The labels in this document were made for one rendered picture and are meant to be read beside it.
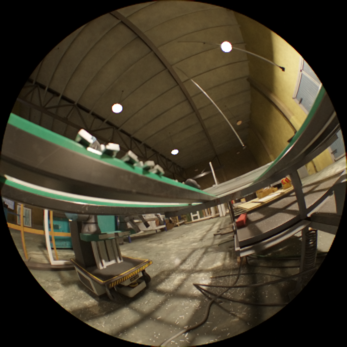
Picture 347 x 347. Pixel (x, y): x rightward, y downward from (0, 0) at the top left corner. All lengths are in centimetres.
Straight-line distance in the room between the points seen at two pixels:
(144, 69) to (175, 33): 304
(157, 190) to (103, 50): 792
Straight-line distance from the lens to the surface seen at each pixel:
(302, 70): 706
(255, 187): 52
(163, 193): 16
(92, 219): 103
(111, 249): 143
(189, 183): 35
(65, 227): 395
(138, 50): 761
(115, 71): 793
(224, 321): 93
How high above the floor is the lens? 79
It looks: 22 degrees up
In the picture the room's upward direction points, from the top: 13 degrees counter-clockwise
